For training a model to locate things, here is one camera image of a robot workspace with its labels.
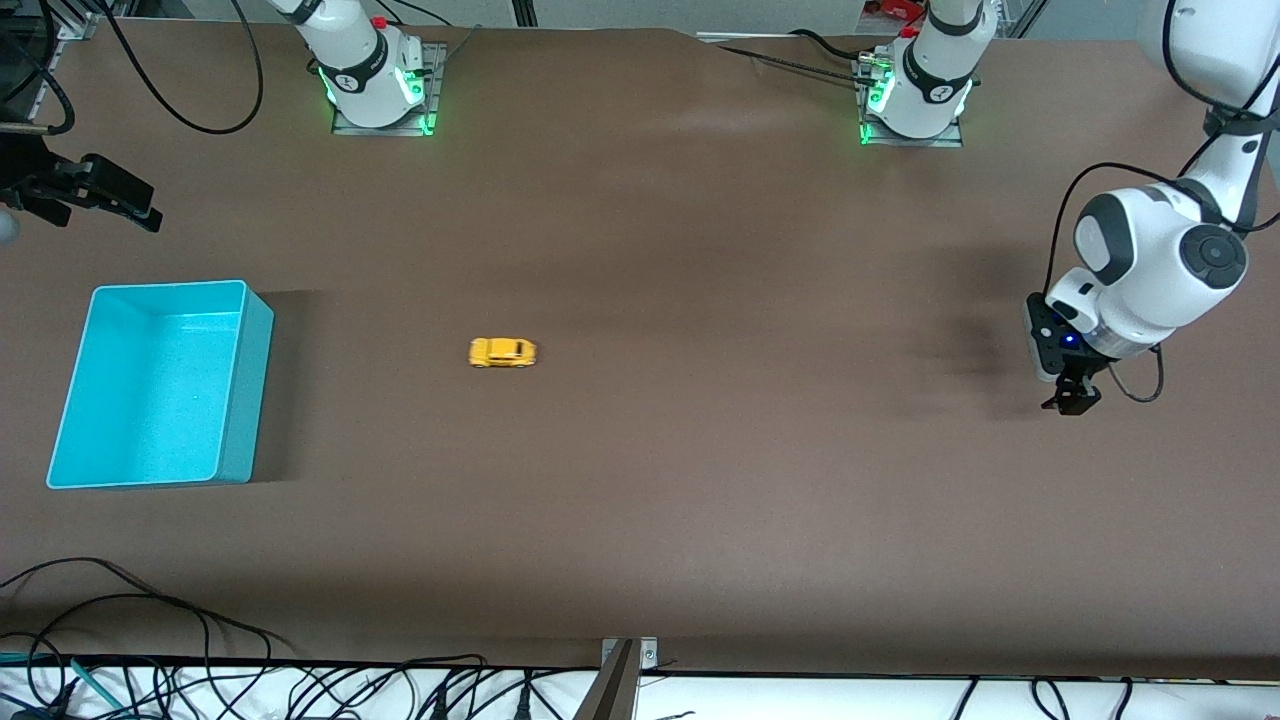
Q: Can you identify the yellow toy beetle car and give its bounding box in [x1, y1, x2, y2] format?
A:
[469, 337, 538, 370]

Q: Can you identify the dark glass panel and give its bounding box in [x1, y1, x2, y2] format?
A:
[0, 0, 63, 131]

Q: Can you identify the cyan plastic bin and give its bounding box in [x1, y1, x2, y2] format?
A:
[46, 279, 275, 490]

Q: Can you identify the brown table cover sheet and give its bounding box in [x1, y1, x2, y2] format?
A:
[0, 15, 1280, 683]

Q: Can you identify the grey metal bar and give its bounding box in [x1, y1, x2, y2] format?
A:
[572, 640, 641, 720]

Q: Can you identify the black looped cable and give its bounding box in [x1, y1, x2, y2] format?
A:
[0, 0, 77, 136]

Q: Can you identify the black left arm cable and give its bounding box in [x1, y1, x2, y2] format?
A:
[1043, 0, 1280, 403]

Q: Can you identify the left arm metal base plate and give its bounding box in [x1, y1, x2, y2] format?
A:
[855, 55, 967, 149]

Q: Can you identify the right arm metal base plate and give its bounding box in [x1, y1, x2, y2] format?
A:
[330, 42, 447, 138]

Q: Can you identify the black smooth cable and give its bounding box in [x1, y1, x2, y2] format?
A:
[385, 0, 453, 29]
[788, 28, 869, 61]

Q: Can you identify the thin grey cable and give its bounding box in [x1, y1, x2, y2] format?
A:
[437, 25, 483, 76]

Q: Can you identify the black corrugated cable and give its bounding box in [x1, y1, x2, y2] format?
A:
[715, 44, 869, 83]

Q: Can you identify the metal corner bracket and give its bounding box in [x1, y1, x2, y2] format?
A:
[601, 636, 660, 669]

